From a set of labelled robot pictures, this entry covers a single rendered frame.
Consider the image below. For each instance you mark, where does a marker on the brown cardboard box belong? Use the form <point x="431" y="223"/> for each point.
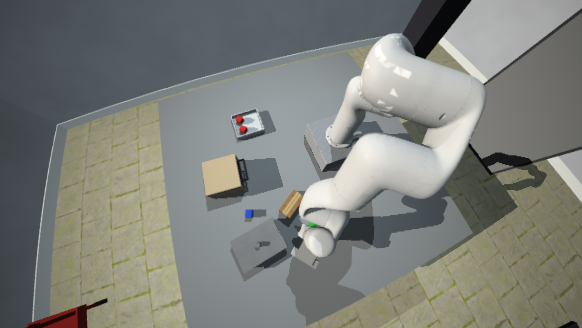
<point x="291" y="203"/>

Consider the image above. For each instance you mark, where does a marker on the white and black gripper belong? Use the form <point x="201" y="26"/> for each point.
<point x="302" y="230"/>

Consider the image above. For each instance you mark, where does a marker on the light wooden cabinet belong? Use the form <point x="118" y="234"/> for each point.
<point x="223" y="176"/>

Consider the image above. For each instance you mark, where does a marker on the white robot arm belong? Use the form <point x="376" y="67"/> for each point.
<point x="395" y="81"/>

